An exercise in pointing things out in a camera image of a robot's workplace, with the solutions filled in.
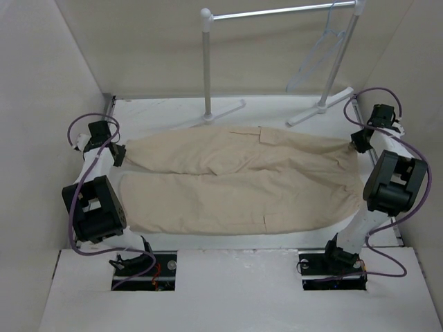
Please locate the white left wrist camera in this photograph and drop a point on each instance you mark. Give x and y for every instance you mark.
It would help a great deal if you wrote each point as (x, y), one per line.
(80, 142)

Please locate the light blue wire hanger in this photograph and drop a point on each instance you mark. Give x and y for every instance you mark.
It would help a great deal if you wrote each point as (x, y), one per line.
(323, 49)

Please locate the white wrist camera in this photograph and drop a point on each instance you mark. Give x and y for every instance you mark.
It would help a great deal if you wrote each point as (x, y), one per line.
(398, 128)
(80, 142)

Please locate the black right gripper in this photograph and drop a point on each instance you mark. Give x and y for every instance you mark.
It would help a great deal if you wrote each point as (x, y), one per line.
(356, 137)

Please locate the beige trousers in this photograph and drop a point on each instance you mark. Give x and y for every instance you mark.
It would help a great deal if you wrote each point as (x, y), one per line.
(239, 181)

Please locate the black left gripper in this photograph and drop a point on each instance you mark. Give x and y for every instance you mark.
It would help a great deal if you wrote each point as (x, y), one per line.
(119, 158)

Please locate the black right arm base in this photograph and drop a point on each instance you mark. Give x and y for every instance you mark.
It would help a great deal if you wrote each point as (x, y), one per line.
(318, 273)

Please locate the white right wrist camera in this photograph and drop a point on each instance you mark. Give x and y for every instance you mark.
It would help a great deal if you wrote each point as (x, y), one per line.
(398, 128)

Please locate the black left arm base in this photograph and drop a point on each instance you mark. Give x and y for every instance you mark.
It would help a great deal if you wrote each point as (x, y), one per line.
(145, 273)

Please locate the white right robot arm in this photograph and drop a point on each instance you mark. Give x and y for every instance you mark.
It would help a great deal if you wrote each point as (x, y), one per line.
(391, 189)

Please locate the white clothes rack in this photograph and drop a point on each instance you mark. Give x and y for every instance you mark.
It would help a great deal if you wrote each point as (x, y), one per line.
(254, 52)

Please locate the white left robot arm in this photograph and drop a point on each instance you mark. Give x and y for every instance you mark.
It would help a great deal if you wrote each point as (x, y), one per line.
(95, 212)

